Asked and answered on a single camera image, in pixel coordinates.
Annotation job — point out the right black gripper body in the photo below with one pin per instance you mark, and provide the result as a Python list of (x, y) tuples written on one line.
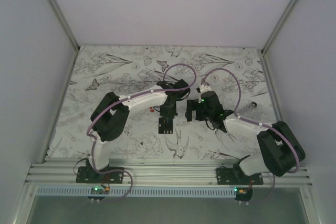
[(207, 113)]

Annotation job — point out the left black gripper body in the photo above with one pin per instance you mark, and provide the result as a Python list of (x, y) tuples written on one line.
[(168, 111)]

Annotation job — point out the black fuse box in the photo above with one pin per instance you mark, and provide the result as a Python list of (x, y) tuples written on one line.
[(165, 126)]

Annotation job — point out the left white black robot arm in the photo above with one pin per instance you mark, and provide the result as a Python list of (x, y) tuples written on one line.
[(110, 117)]

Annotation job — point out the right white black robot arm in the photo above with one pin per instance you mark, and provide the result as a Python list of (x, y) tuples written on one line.
[(280, 151)]

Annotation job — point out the floral patterned mat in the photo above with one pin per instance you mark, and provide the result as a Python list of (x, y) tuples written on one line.
[(235, 74)]

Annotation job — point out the silver ratchet wrench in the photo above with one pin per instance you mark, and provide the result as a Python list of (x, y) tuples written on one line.
[(250, 106)]

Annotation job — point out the right controller board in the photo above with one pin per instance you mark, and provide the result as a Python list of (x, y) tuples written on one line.
[(243, 195)]

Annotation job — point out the controller board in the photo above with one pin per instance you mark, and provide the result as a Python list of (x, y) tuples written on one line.
[(243, 195), (98, 193)]

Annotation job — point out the left controller board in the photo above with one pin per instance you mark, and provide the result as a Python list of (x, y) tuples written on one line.
[(98, 193)]

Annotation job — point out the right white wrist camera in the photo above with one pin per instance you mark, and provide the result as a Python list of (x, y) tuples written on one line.
[(203, 88)]

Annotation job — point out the aluminium rail base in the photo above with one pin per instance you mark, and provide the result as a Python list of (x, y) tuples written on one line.
[(144, 172)]

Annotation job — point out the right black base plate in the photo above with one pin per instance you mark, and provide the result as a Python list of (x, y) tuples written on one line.
[(231, 176)]

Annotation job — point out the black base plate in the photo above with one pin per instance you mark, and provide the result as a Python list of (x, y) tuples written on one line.
[(87, 175), (231, 176)]

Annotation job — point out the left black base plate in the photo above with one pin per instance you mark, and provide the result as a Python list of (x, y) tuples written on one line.
[(87, 175)]

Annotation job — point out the white slotted cable duct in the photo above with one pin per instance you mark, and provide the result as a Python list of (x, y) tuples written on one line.
[(118, 191)]

